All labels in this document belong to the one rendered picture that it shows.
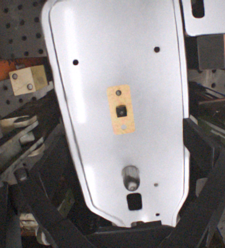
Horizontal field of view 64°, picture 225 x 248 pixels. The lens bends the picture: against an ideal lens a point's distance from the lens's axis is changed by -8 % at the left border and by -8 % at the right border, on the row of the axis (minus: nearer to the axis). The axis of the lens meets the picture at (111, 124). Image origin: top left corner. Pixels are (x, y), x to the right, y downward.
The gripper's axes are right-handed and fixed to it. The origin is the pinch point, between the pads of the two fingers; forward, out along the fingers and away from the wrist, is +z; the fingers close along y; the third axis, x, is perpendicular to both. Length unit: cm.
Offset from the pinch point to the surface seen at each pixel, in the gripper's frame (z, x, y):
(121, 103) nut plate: 13.4, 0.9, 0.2
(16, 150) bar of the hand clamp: 3.8, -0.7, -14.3
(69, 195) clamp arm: 13.9, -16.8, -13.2
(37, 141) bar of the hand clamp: 7.5, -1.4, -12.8
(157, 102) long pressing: 13.7, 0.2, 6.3
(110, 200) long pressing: 13.7, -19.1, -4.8
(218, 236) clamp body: 13.9, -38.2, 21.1
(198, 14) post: 20.4, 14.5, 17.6
